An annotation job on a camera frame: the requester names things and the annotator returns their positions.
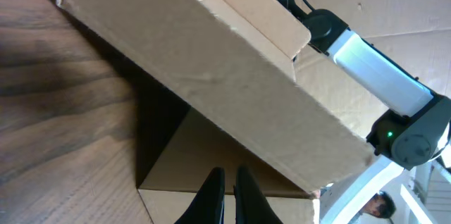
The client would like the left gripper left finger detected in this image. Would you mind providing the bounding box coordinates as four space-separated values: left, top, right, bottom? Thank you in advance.
175 167 225 224

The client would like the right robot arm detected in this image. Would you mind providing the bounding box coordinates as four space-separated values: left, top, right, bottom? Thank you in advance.
277 0 450 223

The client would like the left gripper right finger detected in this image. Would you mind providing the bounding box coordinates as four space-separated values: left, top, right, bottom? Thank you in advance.
234 166 283 224

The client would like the cardboard box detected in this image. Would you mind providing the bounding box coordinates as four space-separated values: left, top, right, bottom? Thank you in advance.
56 0 374 223

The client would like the person's head with dark hair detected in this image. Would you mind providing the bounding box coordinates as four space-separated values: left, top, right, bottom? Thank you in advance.
360 191 397 219

